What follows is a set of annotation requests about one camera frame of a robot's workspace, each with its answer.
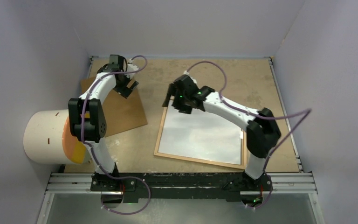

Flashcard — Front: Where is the white cylinder orange lid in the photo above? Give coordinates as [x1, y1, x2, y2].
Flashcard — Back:
[23, 109, 90, 165]

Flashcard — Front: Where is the wooden picture frame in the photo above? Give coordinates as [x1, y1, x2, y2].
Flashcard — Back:
[153, 96, 248, 171]

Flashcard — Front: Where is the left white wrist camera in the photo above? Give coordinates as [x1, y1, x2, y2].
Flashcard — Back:
[126, 59, 139, 76]

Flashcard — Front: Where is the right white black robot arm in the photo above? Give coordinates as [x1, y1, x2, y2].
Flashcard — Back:
[162, 74, 282, 190]

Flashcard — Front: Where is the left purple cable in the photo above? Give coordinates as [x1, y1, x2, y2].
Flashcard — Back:
[80, 55, 151, 216]

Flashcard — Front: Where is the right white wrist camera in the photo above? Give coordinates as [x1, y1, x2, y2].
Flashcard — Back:
[183, 70, 190, 76]

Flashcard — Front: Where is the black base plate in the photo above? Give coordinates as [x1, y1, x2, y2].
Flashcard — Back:
[90, 172, 272, 204]

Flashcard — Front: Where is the aluminium rail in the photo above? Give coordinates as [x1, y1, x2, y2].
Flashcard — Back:
[46, 172, 317, 194]

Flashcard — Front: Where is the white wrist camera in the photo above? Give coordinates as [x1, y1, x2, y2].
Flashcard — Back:
[183, 70, 190, 76]
[126, 59, 139, 76]

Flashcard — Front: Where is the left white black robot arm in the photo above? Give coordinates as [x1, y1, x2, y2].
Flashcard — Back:
[68, 55, 142, 191]

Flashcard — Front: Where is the printed photo sheet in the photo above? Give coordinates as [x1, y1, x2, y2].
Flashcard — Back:
[158, 103, 244, 166]

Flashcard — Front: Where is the brown backing board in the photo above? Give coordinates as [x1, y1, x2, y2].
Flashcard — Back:
[85, 82, 148, 138]

